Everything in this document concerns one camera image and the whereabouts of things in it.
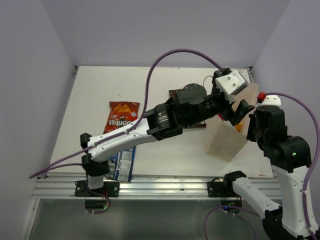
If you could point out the white paper bag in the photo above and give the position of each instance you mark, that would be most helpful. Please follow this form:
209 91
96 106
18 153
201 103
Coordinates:
221 139

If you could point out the red Doritos chip bag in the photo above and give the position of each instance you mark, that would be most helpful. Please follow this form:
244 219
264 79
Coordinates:
121 113

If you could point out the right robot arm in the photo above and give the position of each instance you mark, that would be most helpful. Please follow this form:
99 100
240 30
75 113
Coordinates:
290 158

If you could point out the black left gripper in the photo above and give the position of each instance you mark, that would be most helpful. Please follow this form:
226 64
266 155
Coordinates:
228 113

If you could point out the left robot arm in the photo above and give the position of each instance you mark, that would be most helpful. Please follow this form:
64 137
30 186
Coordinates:
188 107

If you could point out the blue cookie packet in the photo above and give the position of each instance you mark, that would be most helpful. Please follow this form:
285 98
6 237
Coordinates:
121 165

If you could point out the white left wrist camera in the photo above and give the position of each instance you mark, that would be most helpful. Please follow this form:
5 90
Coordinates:
232 83

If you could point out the aluminium table frame rail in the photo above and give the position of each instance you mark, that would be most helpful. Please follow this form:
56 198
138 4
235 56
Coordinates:
177 168

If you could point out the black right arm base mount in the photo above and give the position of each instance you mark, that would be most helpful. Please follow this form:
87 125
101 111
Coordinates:
220 189

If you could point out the brown Kettle chips bag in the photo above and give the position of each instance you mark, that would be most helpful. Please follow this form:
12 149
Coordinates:
201 125

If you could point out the orange Lot 100 gummy bag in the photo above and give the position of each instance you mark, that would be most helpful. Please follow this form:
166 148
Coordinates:
239 127

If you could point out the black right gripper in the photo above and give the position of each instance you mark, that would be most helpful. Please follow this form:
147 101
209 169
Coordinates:
250 135

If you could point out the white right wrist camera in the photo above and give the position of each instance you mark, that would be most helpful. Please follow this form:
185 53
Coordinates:
264 99

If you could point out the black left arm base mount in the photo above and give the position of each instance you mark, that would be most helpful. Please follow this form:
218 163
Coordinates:
109 189

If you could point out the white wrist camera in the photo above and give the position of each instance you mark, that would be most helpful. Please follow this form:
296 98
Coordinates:
232 83
264 99

